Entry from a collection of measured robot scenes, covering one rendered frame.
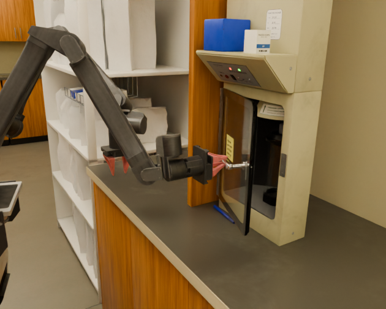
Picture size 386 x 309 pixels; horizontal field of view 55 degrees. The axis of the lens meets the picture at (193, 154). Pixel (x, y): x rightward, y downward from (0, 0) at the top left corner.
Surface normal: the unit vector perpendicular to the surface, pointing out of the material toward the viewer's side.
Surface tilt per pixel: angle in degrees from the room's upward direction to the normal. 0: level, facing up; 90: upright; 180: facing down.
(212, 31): 90
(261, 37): 90
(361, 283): 0
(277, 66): 90
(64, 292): 0
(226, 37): 90
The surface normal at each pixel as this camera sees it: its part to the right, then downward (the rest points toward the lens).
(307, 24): 0.53, 0.27
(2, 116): 0.16, 0.12
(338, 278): 0.01, -0.95
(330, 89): -0.85, 0.15
